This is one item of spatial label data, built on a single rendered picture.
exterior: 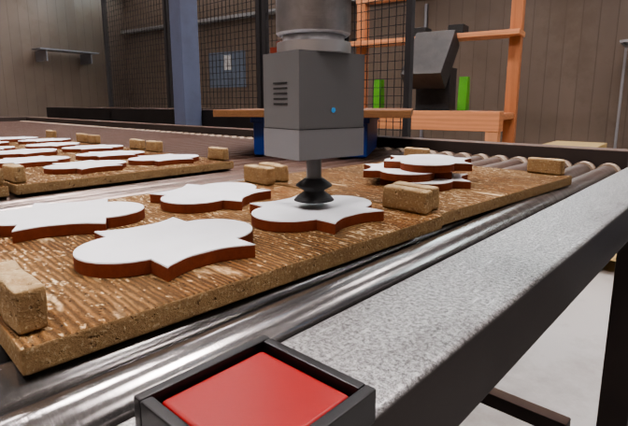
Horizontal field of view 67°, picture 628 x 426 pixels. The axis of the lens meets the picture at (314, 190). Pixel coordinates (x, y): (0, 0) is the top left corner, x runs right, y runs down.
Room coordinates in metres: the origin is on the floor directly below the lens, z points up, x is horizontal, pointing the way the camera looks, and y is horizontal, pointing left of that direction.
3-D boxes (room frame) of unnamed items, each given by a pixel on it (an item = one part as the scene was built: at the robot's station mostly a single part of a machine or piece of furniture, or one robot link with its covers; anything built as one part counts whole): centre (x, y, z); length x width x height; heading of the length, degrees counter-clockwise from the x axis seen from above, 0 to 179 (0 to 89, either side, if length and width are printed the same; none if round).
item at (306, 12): (0.50, 0.00, 1.14); 0.08 x 0.08 x 0.05
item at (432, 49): (4.42, -0.82, 1.10); 1.72 x 1.51 x 2.19; 54
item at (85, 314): (0.49, 0.13, 0.93); 0.41 x 0.35 x 0.02; 135
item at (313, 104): (0.51, 0.00, 1.06); 0.10 x 0.09 x 0.16; 38
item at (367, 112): (1.43, -0.04, 1.03); 0.50 x 0.50 x 0.02; 78
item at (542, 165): (0.82, -0.40, 0.95); 0.06 x 0.02 x 0.03; 43
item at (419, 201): (0.53, -0.11, 0.95); 0.06 x 0.02 x 0.03; 45
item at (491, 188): (0.78, -0.17, 0.93); 0.41 x 0.35 x 0.02; 133
